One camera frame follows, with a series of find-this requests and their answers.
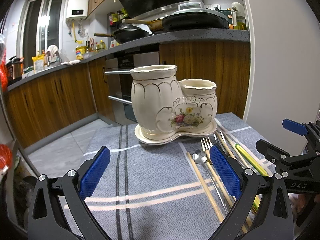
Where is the large black lidded pan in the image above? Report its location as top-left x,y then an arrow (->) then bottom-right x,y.
122,8 -> 229,32

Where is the grey kitchen countertop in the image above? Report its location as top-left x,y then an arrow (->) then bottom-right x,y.
6,28 -> 251,92

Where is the stainless built-in oven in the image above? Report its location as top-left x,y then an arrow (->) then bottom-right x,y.
104,51 -> 159,125

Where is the yellow oil bottle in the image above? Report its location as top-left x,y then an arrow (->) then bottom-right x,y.
75,45 -> 86,60

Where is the grey striped table cloth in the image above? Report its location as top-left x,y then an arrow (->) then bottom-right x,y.
57,112 -> 278,240

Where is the red plastic bag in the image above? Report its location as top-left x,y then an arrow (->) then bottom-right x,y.
1,40 -> 8,92

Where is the yellow green plastic utensil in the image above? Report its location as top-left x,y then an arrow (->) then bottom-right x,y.
234,143 -> 270,214

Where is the black wok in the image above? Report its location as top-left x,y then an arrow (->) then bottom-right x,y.
93,24 -> 150,44

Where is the silver flower spoon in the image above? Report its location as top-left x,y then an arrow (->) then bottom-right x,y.
192,150 -> 226,213

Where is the cream ceramic utensil holder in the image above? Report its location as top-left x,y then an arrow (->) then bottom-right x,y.
130,64 -> 218,145

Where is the gold fork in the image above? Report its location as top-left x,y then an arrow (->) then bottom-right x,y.
214,133 -> 226,153

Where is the white water heater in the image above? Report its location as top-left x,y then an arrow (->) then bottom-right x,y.
66,0 -> 89,21

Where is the oil dispenser bottle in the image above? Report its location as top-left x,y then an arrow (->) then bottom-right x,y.
231,2 -> 247,30

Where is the silver steel fork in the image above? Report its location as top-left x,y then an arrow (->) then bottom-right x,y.
200,138 -> 233,214

